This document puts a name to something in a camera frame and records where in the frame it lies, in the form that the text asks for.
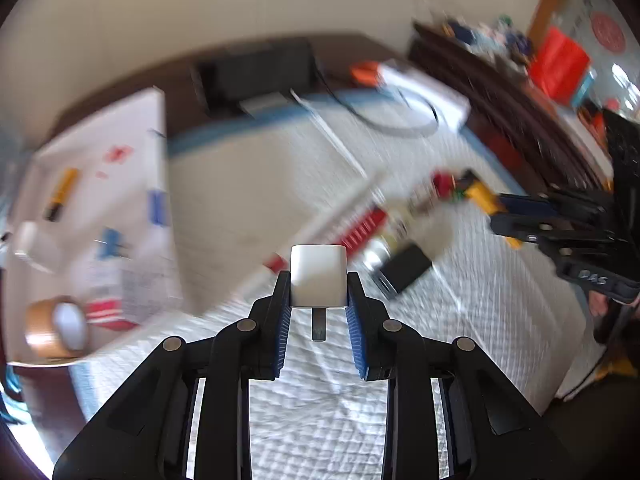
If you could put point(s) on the white charger plug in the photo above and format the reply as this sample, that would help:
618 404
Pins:
318 282

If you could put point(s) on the black tablet screen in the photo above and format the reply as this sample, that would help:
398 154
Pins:
239 74

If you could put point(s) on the yellow tube with black cap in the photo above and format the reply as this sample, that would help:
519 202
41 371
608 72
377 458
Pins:
474 189

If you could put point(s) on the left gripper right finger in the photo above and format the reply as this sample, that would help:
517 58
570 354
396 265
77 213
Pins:
492 431

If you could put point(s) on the dark carved wooden sideboard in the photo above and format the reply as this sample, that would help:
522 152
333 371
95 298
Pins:
529 142

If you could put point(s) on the blue binder clip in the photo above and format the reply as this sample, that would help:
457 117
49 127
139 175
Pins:
111 244

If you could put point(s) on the black square adapter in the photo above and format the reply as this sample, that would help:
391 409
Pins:
401 271

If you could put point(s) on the person's right hand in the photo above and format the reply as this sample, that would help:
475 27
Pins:
598 304

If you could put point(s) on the orange cable connector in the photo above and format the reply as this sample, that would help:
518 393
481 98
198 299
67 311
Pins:
366 74

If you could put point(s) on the white storage box lid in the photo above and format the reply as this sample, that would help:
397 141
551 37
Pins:
121 152

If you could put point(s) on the white long stick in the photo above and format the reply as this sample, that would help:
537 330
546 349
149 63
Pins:
330 134

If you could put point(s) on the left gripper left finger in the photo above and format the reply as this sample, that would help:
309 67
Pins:
143 430

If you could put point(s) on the red cylindrical tin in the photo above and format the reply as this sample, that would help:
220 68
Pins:
445 185

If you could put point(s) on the brown packing tape roll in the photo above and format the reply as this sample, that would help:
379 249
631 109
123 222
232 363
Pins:
57 328

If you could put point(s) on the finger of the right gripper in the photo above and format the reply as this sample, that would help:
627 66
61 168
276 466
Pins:
545 202
535 230

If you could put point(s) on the small clear liquid vial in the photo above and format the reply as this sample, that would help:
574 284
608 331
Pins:
394 233

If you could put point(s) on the red white pen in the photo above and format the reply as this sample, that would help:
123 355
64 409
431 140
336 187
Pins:
353 236

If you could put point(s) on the orange black marker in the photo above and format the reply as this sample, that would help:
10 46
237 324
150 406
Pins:
61 194

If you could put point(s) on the red paper bag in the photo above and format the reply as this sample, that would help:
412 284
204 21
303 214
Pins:
559 66

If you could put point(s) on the white power bank box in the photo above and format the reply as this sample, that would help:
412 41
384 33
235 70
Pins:
451 108

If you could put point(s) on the teal spray bottle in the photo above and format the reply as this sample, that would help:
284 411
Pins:
583 88

